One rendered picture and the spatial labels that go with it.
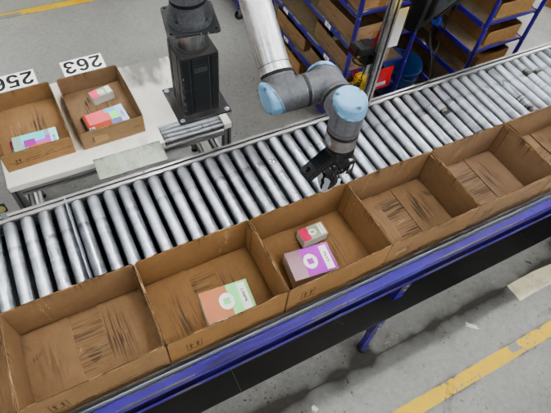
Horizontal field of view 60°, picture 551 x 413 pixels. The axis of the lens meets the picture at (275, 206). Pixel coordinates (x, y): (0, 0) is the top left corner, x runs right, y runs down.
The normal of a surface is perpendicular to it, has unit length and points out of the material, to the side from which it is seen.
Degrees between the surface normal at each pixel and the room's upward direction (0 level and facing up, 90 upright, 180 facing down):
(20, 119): 2
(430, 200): 0
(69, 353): 2
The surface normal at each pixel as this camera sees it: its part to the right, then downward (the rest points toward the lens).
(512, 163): -0.88, 0.33
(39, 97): 0.47, 0.73
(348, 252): 0.10, -0.59
